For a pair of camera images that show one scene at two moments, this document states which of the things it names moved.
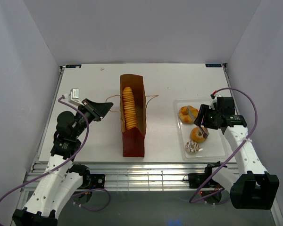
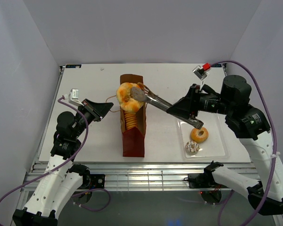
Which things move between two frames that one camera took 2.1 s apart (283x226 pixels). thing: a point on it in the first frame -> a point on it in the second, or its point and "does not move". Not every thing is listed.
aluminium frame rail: (137, 175) does not move
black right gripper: (204, 110) -> (188, 104)
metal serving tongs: (205, 133) -> (141, 93)
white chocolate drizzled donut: (192, 147) does not move
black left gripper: (100, 109) does not move
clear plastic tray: (215, 147) does not move
